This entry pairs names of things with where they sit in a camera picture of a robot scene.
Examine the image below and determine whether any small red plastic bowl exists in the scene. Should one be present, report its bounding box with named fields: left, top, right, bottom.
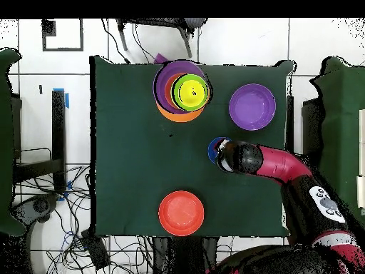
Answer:
left=164, top=72, right=187, bottom=111

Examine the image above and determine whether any large orange plastic bowl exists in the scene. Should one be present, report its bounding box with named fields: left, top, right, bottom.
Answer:
left=155, top=99, right=205, bottom=123

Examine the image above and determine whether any tangle of black cables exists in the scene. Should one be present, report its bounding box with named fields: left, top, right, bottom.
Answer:
left=16, top=163, right=237, bottom=274

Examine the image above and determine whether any black stand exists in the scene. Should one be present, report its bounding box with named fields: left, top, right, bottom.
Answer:
left=284, top=95, right=324, bottom=169
left=12, top=90, right=68, bottom=195

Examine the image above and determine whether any yellow plastic cup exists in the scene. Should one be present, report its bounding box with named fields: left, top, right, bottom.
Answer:
left=178, top=79, right=209, bottom=107

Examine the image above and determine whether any purple plastic bowl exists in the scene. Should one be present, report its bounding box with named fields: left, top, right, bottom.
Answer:
left=153, top=60, right=207, bottom=116
left=228, top=83, right=277, bottom=132

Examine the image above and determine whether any grey chair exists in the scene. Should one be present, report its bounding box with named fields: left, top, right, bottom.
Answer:
left=115, top=18, right=208, bottom=59

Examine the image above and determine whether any dark green tablecloth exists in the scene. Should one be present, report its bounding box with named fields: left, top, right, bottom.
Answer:
left=89, top=55, right=294, bottom=239

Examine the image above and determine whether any green-clothed side table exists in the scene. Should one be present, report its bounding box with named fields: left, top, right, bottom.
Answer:
left=0, top=47, right=27, bottom=237
left=309, top=56, right=365, bottom=223

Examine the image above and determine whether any large red plastic bowl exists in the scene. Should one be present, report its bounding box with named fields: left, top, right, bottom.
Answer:
left=158, top=190, right=205, bottom=237

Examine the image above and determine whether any dark grey stand base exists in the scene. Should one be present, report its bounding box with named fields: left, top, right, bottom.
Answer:
left=11, top=193, right=61, bottom=224

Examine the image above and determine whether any white box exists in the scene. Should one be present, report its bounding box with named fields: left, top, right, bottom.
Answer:
left=357, top=108, right=365, bottom=209

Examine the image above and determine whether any small green plastic bowl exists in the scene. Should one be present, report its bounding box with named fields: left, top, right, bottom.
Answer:
left=170, top=73, right=212, bottom=112

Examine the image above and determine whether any black power adapter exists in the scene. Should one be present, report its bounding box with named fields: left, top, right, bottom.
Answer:
left=80, top=228, right=111, bottom=271

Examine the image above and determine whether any black cable with plug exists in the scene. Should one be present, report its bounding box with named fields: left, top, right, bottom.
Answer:
left=101, top=19, right=132, bottom=64

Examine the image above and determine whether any blue plastic bowl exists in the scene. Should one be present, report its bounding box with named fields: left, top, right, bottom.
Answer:
left=207, top=136, right=232, bottom=166

